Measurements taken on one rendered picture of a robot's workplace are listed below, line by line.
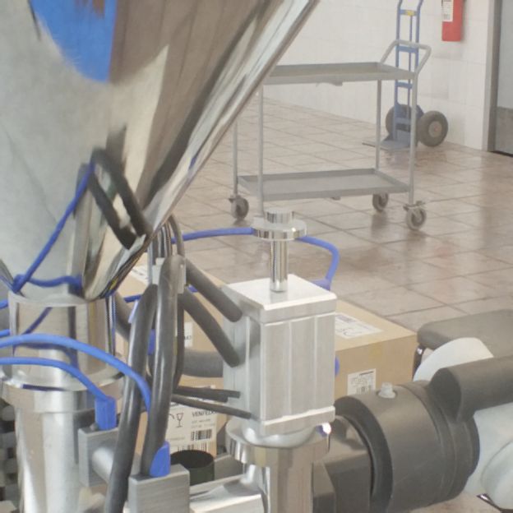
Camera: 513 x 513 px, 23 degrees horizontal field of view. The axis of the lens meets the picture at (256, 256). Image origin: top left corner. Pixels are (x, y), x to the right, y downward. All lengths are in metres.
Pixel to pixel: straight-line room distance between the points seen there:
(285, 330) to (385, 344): 3.08
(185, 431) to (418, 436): 2.62
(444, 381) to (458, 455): 0.05
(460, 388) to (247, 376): 0.23
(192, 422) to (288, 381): 2.80
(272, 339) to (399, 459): 0.22
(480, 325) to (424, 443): 2.34
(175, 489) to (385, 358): 3.20
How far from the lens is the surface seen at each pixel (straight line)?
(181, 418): 3.45
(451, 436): 0.88
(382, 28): 10.03
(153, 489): 0.56
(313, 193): 6.46
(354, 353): 3.68
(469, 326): 3.18
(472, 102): 9.19
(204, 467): 0.81
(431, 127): 9.16
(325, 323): 0.67
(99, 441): 0.61
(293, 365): 0.67
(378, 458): 0.86
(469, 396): 0.88
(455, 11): 9.13
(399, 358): 3.79
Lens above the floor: 1.60
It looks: 15 degrees down
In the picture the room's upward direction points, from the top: straight up
